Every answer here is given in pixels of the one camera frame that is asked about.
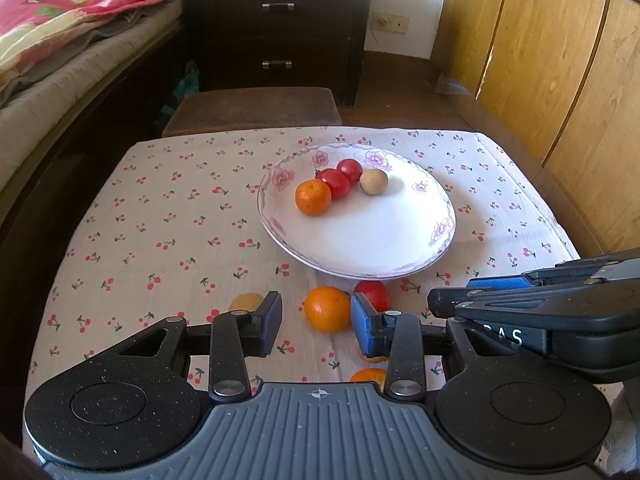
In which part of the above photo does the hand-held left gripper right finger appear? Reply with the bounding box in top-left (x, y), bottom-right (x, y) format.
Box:
top-left (350, 292), bottom-right (501, 404)

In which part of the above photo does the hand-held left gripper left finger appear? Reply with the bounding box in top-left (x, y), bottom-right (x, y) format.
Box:
top-left (119, 290), bottom-right (284, 404)

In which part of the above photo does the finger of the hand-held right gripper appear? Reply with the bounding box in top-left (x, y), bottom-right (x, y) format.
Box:
top-left (466, 248), bottom-right (640, 290)
top-left (427, 279), bottom-right (640, 333)

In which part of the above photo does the large brown longan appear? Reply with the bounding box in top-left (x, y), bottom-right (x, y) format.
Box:
top-left (228, 293), bottom-right (264, 314)

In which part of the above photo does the large red tomato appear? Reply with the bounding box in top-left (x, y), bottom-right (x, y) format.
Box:
top-left (353, 280), bottom-right (392, 314)

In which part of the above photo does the small tan longan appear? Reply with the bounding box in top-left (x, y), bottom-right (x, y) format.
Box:
top-left (357, 342), bottom-right (390, 364)
top-left (359, 169), bottom-right (389, 196)

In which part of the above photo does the orange tangerine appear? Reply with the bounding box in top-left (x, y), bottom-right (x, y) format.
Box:
top-left (350, 367), bottom-right (389, 394)
top-left (294, 180), bottom-right (333, 217)
top-left (303, 286), bottom-right (352, 334)

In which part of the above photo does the white floral rim plate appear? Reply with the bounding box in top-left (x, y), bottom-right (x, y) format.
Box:
top-left (257, 143), bottom-right (457, 281)

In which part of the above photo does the small red tomato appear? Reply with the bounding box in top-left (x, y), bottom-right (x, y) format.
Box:
top-left (336, 158), bottom-right (363, 185)
top-left (316, 168), bottom-right (352, 201)

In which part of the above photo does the cherry print tablecloth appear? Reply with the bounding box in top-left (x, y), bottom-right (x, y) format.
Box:
top-left (22, 126), bottom-right (583, 448)

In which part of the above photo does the clear plastic wrapper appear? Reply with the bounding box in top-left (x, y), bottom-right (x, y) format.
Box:
top-left (436, 73), bottom-right (469, 96)

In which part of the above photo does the light wooden wardrobe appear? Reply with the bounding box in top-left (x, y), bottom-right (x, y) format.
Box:
top-left (432, 0), bottom-right (640, 257)

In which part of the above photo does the brown wooden stool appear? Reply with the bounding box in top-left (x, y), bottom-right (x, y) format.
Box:
top-left (161, 87), bottom-right (344, 139)

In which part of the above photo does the teal plastic bag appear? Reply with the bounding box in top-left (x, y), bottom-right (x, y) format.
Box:
top-left (164, 61), bottom-right (202, 122)

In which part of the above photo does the dark nightstand drawer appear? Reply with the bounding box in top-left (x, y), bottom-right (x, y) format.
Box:
top-left (202, 41), bottom-right (359, 97)
top-left (200, 0), bottom-right (364, 42)

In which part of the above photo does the bed with floral blanket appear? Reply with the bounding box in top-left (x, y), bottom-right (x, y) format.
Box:
top-left (0, 0), bottom-right (193, 286)

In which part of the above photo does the dark wooden nightstand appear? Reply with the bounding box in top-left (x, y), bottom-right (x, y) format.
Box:
top-left (182, 0), bottom-right (376, 109)

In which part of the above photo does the floral blanket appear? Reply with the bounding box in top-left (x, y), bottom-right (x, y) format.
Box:
top-left (0, 0), bottom-right (187, 98)

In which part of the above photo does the beige wall socket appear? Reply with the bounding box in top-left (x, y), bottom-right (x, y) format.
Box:
top-left (369, 11), bottom-right (410, 35)

